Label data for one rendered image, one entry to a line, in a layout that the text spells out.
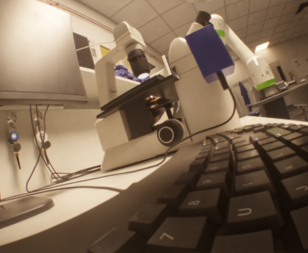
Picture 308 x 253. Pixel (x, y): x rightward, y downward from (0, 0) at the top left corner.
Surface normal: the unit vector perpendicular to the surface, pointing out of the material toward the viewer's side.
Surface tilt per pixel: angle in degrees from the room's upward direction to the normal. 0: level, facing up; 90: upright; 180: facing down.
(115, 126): 90
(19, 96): 86
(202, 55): 90
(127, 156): 81
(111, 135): 90
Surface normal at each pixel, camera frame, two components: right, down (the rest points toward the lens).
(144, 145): -0.17, -0.04
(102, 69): -0.46, 0.07
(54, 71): 0.80, -0.39
